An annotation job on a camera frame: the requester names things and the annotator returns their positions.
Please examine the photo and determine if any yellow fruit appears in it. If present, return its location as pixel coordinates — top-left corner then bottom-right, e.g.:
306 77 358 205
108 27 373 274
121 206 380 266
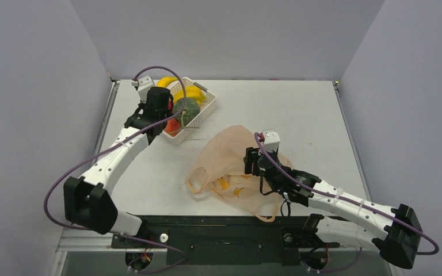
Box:
157 76 178 88

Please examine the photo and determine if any fake peach orange red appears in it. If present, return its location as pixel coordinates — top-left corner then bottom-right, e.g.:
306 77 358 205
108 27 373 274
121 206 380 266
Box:
163 119 181 136

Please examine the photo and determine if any fake green netted melon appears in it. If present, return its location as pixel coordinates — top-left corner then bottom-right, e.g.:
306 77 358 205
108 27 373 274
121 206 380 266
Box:
173 98 201 127

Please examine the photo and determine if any fake yellow banana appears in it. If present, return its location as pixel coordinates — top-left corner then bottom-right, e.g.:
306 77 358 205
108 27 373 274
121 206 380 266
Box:
173 86 206 104

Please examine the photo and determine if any translucent orange plastic bag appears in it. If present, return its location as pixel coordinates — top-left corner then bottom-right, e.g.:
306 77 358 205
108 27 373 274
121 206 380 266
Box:
185 125 283 223

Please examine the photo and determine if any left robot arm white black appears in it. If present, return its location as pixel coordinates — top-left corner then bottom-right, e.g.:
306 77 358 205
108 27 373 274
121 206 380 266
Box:
63 86 173 247

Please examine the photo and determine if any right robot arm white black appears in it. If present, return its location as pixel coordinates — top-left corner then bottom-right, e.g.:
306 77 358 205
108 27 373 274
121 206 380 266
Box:
243 147 422 269

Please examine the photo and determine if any white perforated plastic basket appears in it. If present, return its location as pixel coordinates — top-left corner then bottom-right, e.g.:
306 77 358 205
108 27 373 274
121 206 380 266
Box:
158 77 216 145

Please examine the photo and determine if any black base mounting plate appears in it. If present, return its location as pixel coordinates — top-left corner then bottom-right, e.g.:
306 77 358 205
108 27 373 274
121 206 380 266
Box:
111 214 360 266

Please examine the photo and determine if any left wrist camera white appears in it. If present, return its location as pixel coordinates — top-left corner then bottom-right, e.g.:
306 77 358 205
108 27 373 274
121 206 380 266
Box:
131 75 155 103

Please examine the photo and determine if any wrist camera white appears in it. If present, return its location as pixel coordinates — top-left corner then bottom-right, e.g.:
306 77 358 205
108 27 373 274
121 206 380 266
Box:
262 129 280 152
131 75 155 103

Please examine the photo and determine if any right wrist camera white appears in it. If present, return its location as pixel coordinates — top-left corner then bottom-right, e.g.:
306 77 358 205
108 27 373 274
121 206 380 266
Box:
262 129 280 152

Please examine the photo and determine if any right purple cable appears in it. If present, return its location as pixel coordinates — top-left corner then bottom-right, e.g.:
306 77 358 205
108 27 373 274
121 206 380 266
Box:
254 132 440 274

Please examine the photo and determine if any purple cable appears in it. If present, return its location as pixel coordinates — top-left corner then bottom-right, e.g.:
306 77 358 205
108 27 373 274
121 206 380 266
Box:
254 132 440 274
43 66 188 275

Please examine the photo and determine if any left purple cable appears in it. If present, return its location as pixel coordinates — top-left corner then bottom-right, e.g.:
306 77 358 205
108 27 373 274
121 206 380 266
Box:
43 66 188 275

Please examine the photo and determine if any aluminium rail frame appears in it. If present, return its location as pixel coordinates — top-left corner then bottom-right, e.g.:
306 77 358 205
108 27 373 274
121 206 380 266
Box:
50 229 403 275

